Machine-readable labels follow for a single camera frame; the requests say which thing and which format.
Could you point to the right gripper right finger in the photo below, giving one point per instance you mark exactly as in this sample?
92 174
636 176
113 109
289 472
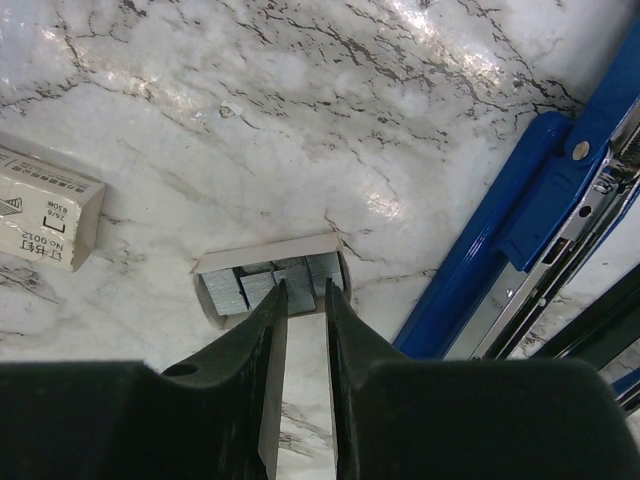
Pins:
400 418

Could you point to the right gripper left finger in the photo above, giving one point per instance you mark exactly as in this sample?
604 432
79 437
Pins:
213 415

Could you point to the staple tray with staples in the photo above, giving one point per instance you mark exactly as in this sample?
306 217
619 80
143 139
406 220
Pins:
231 284

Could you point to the blue stapler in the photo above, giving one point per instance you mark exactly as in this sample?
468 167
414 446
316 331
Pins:
565 187

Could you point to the black stapler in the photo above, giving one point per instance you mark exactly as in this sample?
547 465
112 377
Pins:
602 331

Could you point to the white staple box sleeve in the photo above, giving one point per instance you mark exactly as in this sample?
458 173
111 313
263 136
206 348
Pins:
50 211

